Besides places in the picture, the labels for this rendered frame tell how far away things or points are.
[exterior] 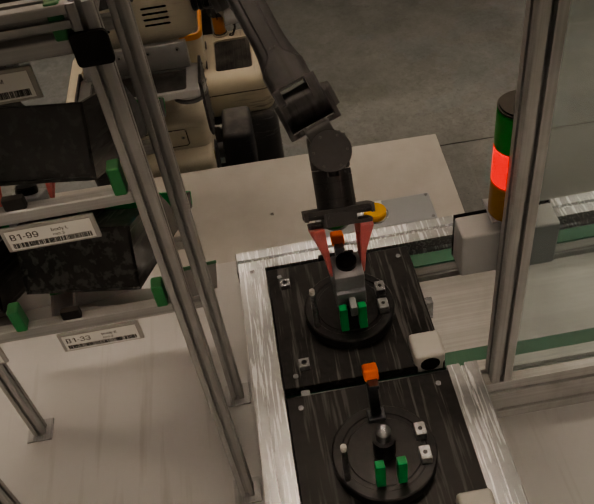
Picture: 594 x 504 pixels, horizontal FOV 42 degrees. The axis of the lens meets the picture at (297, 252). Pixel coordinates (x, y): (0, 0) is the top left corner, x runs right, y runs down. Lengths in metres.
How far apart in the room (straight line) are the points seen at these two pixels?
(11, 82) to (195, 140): 1.20
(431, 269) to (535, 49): 0.63
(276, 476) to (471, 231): 0.42
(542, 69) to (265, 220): 0.87
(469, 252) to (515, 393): 0.30
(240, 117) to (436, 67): 1.59
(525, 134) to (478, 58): 2.67
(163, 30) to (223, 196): 0.36
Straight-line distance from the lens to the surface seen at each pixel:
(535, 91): 0.80
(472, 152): 3.00
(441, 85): 3.34
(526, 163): 0.86
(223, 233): 1.54
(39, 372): 1.44
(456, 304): 1.31
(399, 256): 1.30
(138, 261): 0.87
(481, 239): 0.97
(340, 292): 1.14
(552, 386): 1.22
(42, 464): 1.33
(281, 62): 1.11
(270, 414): 1.16
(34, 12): 0.63
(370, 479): 1.05
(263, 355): 1.22
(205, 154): 1.83
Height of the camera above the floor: 1.93
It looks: 46 degrees down
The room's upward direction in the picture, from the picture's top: 9 degrees counter-clockwise
